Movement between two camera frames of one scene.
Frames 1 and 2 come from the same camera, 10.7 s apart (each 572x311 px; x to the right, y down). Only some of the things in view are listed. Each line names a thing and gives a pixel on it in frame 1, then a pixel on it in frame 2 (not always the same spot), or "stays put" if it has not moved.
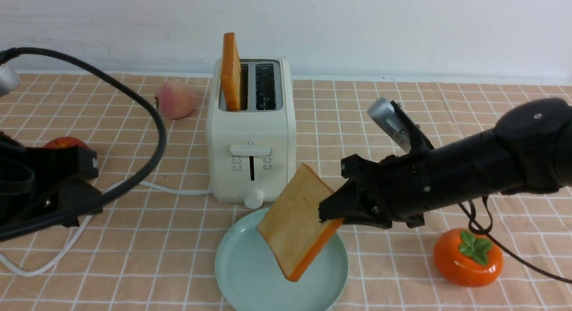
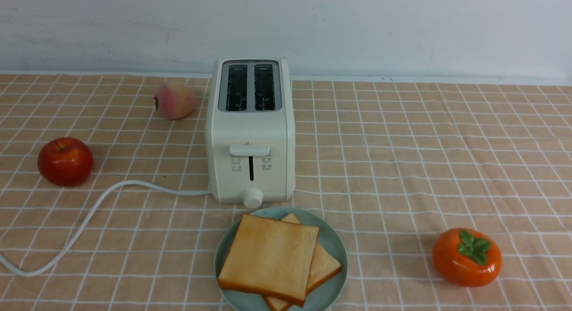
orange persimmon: x=465 y=258 stays put
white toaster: x=252 y=152 stays put
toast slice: x=230 y=77 -> x=270 y=257
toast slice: x=292 y=226 -> x=325 y=266
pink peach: x=176 y=100 stays put
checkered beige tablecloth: x=157 y=250 stays put
